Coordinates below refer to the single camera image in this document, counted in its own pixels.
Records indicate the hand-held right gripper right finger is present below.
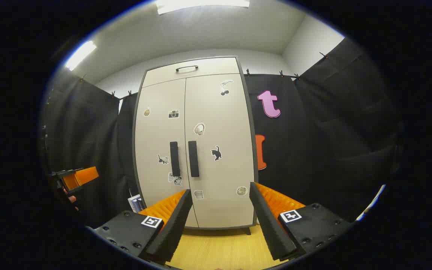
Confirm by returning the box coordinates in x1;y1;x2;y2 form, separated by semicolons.
249;182;353;262

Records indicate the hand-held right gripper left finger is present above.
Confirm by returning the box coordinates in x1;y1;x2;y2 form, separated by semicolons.
87;189;193;265

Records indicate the beige double-door shoe cabinet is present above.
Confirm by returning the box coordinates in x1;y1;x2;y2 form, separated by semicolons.
132;55;258;236

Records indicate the beige headphone-sticker shoe cabinet door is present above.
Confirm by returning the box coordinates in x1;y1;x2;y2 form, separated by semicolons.
184;73;257;229

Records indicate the black door handle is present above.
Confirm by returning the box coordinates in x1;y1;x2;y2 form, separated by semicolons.
169;141;181;177
188;141;200;178

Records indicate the beige camera-sticker shoe cabinet door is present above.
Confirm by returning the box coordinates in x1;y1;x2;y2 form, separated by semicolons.
135;78;198;228

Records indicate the beige cabinet drawer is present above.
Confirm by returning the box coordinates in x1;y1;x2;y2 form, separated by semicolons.
142;57;241;89

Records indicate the stack of white blue books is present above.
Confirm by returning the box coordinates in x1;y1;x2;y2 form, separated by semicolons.
128;194;146;213

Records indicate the black backdrop cloth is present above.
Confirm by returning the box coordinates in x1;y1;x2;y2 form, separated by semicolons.
40;36;404;229

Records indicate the long ceiling light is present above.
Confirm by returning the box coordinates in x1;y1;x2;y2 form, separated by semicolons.
155;0;250;15
65;40;97;72

